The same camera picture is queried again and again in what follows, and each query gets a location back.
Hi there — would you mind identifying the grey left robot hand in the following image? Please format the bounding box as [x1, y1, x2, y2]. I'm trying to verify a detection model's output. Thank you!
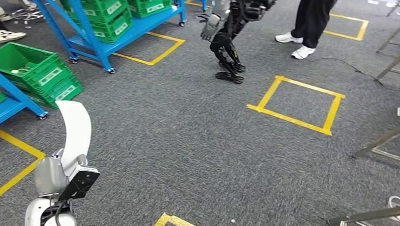
[33, 148, 90, 199]

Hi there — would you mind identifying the white curved plastic part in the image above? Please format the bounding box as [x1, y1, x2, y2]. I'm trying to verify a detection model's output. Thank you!
[52, 99, 93, 179]

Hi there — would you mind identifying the yellow floor tape square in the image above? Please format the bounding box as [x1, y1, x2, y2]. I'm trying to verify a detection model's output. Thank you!
[0, 128, 48, 211]
[150, 212, 213, 226]
[245, 74, 346, 137]
[322, 12, 370, 42]

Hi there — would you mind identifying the black humanoid robot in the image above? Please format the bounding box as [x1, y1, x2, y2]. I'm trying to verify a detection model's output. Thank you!
[192, 0, 278, 86]

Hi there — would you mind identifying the steel table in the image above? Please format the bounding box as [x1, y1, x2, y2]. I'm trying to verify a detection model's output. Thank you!
[351, 118, 400, 166]
[374, 0, 400, 82]

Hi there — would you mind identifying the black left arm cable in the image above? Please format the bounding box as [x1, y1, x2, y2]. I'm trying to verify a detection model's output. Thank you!
[41, 199, 74, 226]

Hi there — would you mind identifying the black floor cable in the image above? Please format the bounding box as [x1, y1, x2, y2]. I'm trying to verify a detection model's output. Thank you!
[292, 49, 400, 100]

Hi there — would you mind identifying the white floor cable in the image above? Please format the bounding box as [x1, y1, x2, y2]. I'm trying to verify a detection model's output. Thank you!
[386, 194, 400, 226]

